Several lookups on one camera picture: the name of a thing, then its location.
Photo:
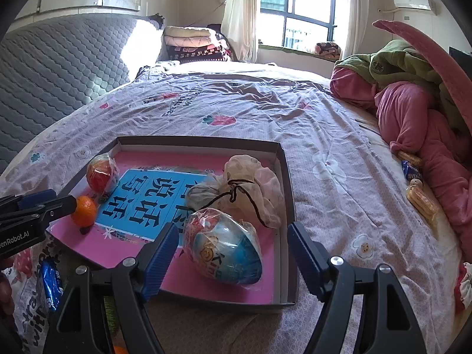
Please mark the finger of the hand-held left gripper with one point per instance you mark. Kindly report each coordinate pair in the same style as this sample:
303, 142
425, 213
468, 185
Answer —
61, 206
37, 198

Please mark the strawberry printed bed sheet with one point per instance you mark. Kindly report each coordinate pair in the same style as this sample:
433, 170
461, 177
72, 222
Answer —
258, 110

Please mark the grey quilted headboard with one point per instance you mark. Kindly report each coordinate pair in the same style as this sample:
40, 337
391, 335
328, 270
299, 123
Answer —
55, 70

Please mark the blue cookie packet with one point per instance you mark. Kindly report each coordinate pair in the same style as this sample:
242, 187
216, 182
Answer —
49, 284

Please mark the white air conditioner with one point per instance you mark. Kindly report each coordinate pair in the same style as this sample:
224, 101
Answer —
411, 2

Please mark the short yellow biscuit packet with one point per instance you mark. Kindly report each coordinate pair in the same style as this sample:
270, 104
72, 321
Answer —
409, 156

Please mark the small blue snack packet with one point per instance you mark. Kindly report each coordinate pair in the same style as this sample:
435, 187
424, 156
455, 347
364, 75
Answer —
413, 172

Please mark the dark patterned cloth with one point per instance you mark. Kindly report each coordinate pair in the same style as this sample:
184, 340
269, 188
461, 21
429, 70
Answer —
158, 68

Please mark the long yellow biscuit packet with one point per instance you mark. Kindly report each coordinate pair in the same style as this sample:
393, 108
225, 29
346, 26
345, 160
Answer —
420, 199

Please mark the small red toy egg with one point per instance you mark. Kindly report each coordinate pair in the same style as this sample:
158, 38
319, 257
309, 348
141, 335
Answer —
101, 173

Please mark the cream curtain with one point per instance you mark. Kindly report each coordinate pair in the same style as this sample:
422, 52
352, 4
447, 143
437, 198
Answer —
241, 14
354, 7

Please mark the dark patterned pillow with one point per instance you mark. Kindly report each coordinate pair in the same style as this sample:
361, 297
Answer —
156, 20

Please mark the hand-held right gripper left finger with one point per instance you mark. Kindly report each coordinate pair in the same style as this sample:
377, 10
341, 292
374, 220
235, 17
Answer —
158, 261

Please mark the folded patterned blanket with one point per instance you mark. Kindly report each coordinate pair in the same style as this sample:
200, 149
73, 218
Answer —
328, 48

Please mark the grey cardboard box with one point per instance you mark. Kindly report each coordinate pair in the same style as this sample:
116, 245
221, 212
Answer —
284, 191

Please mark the red and white scrunchie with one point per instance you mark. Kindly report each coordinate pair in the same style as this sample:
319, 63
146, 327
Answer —
464, 287

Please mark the green fleece garment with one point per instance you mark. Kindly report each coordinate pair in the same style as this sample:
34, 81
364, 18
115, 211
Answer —
398, 62

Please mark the large blue toy egg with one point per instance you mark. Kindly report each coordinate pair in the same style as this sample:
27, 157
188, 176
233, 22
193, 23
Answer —
225, 250

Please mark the long pink plush cushion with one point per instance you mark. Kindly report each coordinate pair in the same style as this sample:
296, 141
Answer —
424, 44

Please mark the pink fleece blanket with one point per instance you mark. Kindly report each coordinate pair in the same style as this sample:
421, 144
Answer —
416, 118

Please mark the black monitor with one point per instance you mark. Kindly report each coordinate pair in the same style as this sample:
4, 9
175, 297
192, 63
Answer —
461, 59

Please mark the person's left hand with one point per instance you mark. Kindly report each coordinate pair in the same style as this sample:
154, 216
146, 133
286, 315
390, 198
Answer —
5, 295

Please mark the stack of folded blankets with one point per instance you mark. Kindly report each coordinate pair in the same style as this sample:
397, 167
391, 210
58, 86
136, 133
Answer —
188, 40

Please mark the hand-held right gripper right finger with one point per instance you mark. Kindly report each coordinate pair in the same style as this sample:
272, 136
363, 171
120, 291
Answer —
308, 261

